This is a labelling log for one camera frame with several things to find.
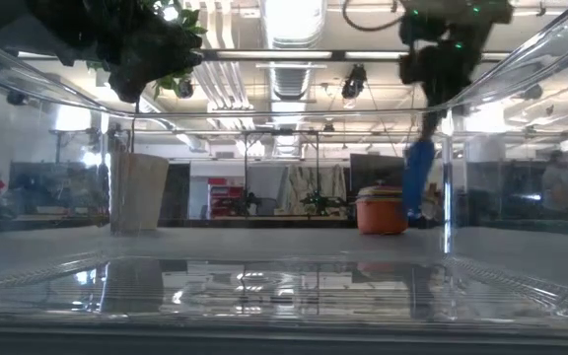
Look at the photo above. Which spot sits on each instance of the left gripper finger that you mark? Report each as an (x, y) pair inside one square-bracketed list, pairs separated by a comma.
[(156, 59)]

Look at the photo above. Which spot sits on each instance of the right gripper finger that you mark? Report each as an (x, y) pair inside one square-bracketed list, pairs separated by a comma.
[(434, 120)]

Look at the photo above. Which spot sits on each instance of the blue measuring cup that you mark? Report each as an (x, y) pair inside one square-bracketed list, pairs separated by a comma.
[(417, 172)]

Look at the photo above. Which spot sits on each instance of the yellow measuring cup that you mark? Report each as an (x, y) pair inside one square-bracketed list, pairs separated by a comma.
[(377, 192)]

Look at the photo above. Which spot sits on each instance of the orange measuring cup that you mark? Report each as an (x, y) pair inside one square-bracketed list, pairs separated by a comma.
[(380, 217)]

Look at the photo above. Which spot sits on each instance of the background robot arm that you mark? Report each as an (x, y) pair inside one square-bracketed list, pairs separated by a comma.
[(252, 201), (318, 201)]

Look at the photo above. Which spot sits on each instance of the clear plastic basket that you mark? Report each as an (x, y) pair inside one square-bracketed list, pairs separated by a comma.
[(284, 296)]

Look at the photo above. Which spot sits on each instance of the green leafy plant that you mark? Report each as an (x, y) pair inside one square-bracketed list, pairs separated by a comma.
[(185, 20)]

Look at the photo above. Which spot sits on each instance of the ceiling light bar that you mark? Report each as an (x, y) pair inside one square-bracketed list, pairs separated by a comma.
[(37, 54), (274, 54)]

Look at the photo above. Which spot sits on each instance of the black monitor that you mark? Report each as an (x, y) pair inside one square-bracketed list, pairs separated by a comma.
[(373, 170)]

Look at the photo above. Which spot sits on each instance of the black hanging spotlight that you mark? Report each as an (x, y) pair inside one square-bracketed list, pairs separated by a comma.
[(354, 81)]

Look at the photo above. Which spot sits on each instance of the beige plant pot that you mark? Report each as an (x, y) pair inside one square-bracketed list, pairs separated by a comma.
[(138, 192)]

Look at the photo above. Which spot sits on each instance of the white draped cloth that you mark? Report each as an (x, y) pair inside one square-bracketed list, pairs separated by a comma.
[(308, 182)]

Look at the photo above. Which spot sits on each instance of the person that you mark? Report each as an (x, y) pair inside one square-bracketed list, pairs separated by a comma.
[(560, 187)]

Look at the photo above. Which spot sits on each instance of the red shelf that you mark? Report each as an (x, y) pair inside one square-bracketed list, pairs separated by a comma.
[(225, 197)]

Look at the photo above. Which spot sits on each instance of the black metal frame stand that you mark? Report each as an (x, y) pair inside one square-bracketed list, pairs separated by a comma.
[(245, 163)]

